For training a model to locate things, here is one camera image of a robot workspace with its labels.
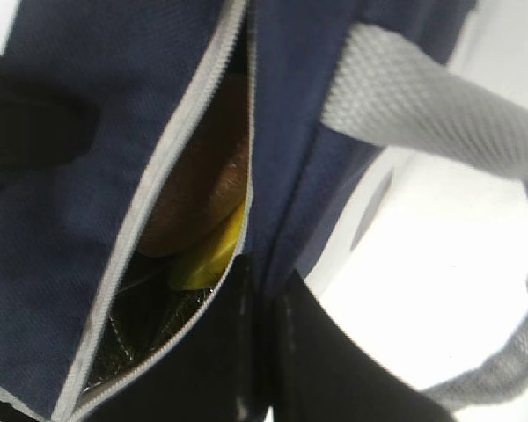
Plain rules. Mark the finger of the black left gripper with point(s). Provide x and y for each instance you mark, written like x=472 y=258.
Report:
x=42 y=128

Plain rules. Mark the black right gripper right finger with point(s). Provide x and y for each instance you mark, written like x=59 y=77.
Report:
x=317 y=373

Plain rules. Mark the yellow banana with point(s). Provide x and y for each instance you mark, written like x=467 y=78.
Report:
x=202 y=265

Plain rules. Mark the navy and white lunch bag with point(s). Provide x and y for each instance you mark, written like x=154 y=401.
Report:
x=332 y=85

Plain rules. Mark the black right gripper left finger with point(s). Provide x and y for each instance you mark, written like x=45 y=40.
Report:
x=209 y=375

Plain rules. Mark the brown bread roll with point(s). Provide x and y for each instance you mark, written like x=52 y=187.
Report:
x=209 y=179

